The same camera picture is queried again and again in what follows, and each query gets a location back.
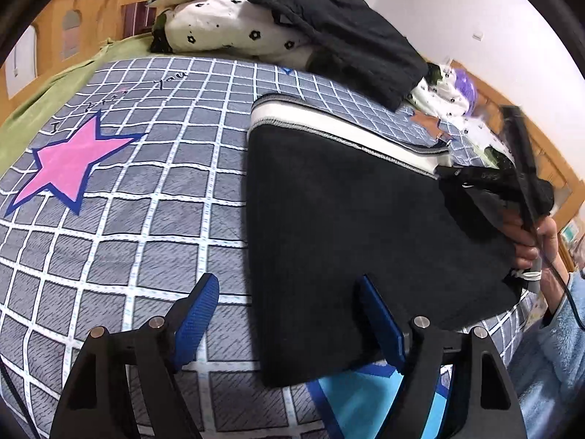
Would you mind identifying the white black-dotted quilt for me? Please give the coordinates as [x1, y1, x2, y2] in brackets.
[151, 0, 512, 165]

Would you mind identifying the wooden bed frame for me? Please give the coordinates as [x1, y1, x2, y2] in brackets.
[0, 0, 585, 276]

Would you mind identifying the grey checkered star bedsheet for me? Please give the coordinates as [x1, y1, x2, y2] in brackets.
[0, 34, 540, 439]

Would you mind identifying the light blue fleece sleeve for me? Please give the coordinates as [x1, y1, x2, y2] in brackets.
[509, 266, 584, 438]

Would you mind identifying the person's right hand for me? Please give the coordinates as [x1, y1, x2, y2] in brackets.
[501, 209, 566, 275]

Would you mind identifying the black jacket on quilt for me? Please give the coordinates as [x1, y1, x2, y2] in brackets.
[248, 0, 427, 111]

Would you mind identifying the black pants white waistband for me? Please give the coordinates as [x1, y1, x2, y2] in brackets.
[246, 93, 522, 386]

